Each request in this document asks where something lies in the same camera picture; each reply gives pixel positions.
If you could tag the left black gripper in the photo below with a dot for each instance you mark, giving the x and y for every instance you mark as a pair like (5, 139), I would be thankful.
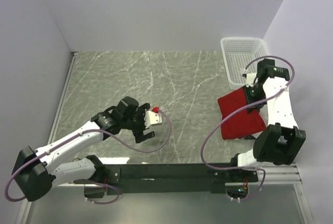
(140, 112)

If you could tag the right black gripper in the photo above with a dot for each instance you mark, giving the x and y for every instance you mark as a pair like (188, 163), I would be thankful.
(247, 90)

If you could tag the red t-shirt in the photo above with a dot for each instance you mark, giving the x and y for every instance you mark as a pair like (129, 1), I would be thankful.
(228, 104)

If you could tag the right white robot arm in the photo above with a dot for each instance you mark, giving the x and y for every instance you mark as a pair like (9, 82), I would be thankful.
(281, 140)

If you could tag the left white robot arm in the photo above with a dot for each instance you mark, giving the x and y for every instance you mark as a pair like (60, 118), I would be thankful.
(37, 171)

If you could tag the white printed folded t-shirt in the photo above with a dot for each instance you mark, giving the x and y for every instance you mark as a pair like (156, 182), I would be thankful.
(264, 114)

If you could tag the white perforated plastic basket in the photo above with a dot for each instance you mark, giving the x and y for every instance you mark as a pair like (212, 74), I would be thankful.
(237, 53)

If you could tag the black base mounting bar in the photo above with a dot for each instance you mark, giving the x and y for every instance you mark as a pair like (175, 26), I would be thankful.
(167, 178)

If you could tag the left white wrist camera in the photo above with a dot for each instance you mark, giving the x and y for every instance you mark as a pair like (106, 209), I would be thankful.
(152, 117)

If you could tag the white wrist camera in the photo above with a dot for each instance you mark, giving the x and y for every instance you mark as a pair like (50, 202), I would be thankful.
(152, 117)
(250, 79)

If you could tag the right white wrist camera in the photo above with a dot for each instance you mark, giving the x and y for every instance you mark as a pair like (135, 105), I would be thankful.
(250, 79)

